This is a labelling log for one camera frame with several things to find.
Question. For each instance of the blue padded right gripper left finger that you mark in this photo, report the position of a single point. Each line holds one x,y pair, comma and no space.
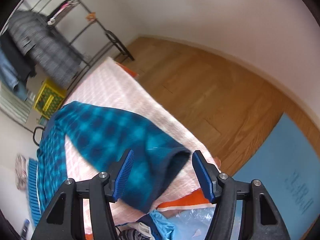
120,172

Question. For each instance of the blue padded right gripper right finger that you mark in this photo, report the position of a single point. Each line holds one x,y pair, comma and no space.
206,179

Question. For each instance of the teal plaid fleece jacket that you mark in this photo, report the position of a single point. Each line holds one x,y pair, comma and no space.
101,135

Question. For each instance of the folded clothes on shelf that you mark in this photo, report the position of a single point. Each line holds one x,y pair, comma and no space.
61,11

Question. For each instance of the black metal clothes rack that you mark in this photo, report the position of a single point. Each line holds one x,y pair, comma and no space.
109,35

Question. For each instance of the blue floor mat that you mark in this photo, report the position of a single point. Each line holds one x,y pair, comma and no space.
288,167

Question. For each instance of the pink checked bed cover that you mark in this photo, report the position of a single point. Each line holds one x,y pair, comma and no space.
109,85

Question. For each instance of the floral folded quilt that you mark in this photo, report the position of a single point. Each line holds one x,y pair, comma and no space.
20,172

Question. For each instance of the yellow green patterned box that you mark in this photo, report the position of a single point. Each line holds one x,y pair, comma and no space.
49,98

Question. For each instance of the grey striped white cloth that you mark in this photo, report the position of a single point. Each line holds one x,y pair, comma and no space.
14,107

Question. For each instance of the black coat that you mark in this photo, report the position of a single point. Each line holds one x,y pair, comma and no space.
23,65

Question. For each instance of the blue denim jacket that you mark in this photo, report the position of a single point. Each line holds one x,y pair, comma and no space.
9,77

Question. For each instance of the small brown teddy bear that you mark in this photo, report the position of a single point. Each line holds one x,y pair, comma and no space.
91,17

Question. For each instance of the grey plaid long coat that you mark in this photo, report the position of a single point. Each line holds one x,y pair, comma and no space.
31,34

